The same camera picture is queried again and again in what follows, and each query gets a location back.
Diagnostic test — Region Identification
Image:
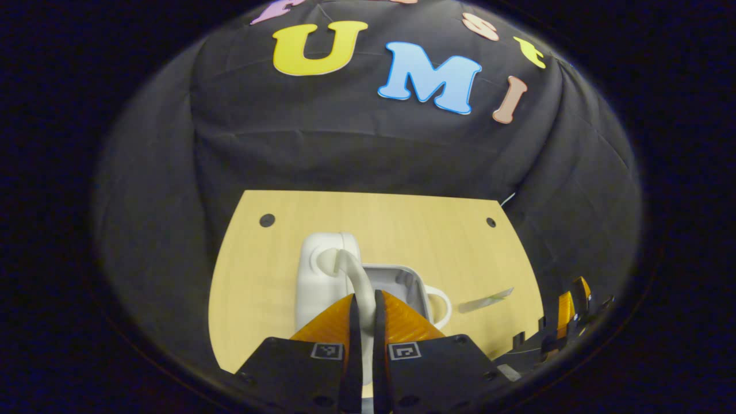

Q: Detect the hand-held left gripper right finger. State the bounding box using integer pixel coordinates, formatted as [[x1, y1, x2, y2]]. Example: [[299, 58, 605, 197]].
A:
[[371, 289, 501, 414]]

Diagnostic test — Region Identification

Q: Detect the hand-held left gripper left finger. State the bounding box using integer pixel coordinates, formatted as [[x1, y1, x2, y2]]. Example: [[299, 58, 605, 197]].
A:
[[233, 292, 363, 414]]

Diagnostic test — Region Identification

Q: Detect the white suitcase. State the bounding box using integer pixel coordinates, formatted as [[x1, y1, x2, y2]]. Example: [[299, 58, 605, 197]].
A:
[[294, 232, 453, 403]]

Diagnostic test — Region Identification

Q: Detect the black backdrop cloth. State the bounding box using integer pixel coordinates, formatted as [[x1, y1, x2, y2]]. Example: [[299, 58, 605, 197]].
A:
[[92, 0, 643, 369]]

